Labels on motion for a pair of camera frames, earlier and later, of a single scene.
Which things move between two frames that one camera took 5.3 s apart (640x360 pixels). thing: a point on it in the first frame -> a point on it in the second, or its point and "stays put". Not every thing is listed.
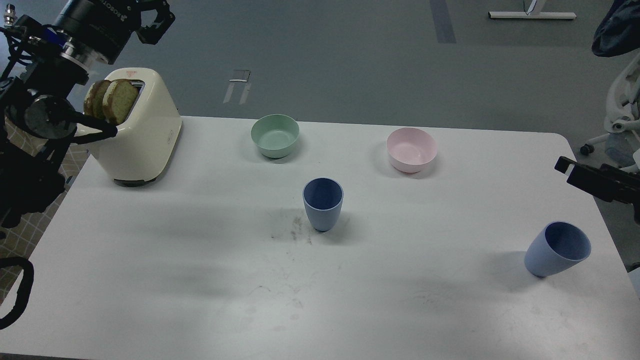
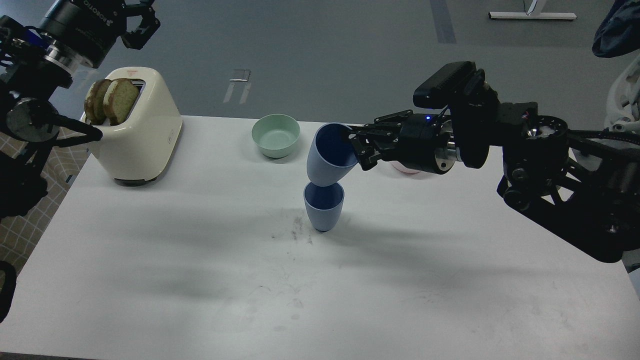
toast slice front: (119, 99) stays put
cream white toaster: (144, 143) stays put
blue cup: (323, 197) stays put
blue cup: (559, 245) -> (331, 156)
